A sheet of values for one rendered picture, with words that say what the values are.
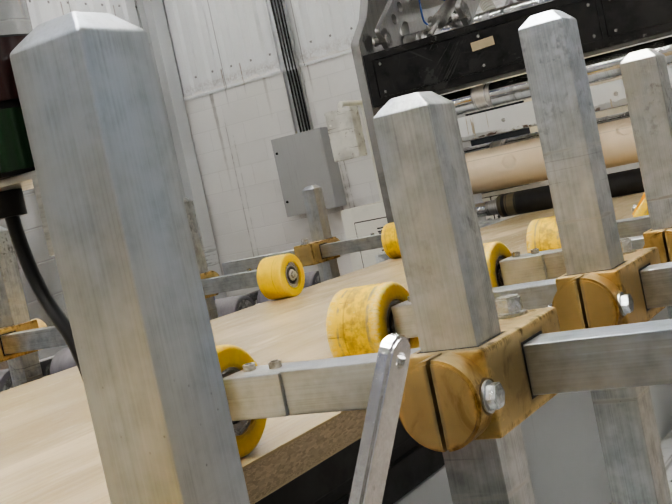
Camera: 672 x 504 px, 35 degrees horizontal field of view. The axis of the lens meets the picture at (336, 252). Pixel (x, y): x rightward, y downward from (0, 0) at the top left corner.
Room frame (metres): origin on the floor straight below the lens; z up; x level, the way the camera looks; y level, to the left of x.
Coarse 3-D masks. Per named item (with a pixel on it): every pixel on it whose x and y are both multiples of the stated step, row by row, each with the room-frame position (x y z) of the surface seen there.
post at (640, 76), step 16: (624, 64) 1.01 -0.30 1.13; (640, 64) 1.00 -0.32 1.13; (656, 64) 0.99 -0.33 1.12; (624, 80) 1.01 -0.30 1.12; (640, 80) 1.00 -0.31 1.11; (656, 80) 1.00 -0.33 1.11; (640, 96) 1.00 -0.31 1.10; (656, 96) 1.00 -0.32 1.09; (640, 112) 1.01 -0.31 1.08; (656, 112) 1.00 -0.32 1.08; (640, 128) 1.01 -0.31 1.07; (656, 128) 1.00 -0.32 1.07; (640, 144) 1.01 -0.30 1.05; (656, 144) 1.00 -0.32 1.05; (640, 160) 1.01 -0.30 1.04; (656, 160) 1.00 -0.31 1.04; (656, 176) 1.00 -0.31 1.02; (656, 192) 1.01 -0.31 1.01; (656, 208) 1.01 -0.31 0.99; (656, 224) 1.01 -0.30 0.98
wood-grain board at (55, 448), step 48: (336, 288) 1.92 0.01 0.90; (240, 336) 1.48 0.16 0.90; (288, 336) 1.36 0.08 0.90; (48, 384) 1.40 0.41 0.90; (0, 432) 1.08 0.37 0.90; (48, 432) 1.01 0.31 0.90; (288, 432) 0.78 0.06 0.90; (336, 432) 0.81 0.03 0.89; (0, 480) 0.83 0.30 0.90; (48, 480) 0.79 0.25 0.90; (96, 480) 0.76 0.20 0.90; (288, 480) 0.75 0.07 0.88
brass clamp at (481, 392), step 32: (512, 320) 0.63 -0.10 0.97; (544, 320) 0.64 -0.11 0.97; (416, 352) 0.59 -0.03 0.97; (448, 352) 0.57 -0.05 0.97; (480, 352) 0.56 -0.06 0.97; (512, 352) 0.59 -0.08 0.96; (416, 384) 0.56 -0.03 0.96; (448, 384) 0.55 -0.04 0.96; (480, 384) 0.55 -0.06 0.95; (512, 384) 0.58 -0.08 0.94; (416, 416) 0.56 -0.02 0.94; (448, 416) 0.55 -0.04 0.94; (480, 416) 0.54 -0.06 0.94; (512, 416) 0.57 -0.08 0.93; (448, 448) 0.55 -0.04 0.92
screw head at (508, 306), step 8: (504, 296) 0.66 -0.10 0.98; (512, 296) 0.65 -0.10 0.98; (520, 296) 0.66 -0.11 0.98; (496, 304) 0.65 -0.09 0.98; (504, 304) 0.65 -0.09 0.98; (512, 304) 0.65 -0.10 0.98; (520, 304) 0.65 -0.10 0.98; (504, 312) 0.65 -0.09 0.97; (512, 312) 0.65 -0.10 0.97; (520, 312) 0.65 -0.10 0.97
